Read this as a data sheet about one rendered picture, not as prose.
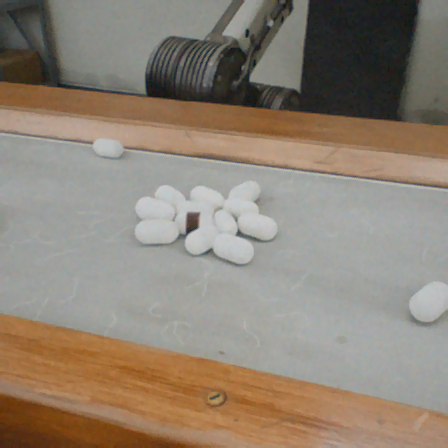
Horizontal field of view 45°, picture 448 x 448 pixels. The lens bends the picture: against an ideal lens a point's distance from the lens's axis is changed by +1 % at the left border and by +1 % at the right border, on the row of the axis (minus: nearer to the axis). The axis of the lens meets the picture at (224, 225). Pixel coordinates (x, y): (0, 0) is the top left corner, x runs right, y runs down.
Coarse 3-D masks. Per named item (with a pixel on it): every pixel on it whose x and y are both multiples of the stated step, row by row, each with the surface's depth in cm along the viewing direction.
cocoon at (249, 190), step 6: (240, 186) 49; (246, 186) 49; (252, 186) 49; (258, 186) 50; (234, 192) 48; (240, 192) 48; (246, 192) 48; (252, 192) 49; (258, 192) 49; (240, 198) 48; (246, 198) 48; (252, 198) 49
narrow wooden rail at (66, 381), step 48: (0, 336) 31; (48, 336) 31; (96, 336) 31; (0, 384) 28; (48, 384) 28; (96, 384) 28; (144, 384) 28; (192, 384) 28; (240, 384) 28; (288, 384) 28; (0, 432) 30; (48, 432) 29; (96, 432) 27; (144, 432) 26; (192, 432) 26; (240, 432) 26; (288, 432) 26; (336, 432) 26; (384, 432) 26; (432, 432) 26
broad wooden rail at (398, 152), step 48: (0, 96) 69; (48, 96) 69; (96, 96) 69; (144, 144) 61; (192, 144) 59; (240, 144) 58; (288, 144) 57; (336, 144) 56; (384, 144) 56; (432, 144) 56
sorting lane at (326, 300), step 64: (0, 192) 52; (64, 192) 52; (128, 192) 52; (320, 192) 52; (384, 192) 52; (0, 256) 43; (64, 256) 43; (128, 256) 43; (192, 256) 43; (256, 256) 43; (320, 256) 43; (384, 256) 43; (64, 320) 36; (128, 320) 36; (192, 320) 36; (256, 320) 36; (320, 320) 36; (384, 320) 36; (384, 384) 32
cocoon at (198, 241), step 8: (192, 232) 42; (200, 232) 42; (208, 232) 43; (216, 232) 43; (192, 240) 42; (200, 240) 42; (208, 240) 42; (192, 248) 42; (200, 248) 42; (208, 248) 43
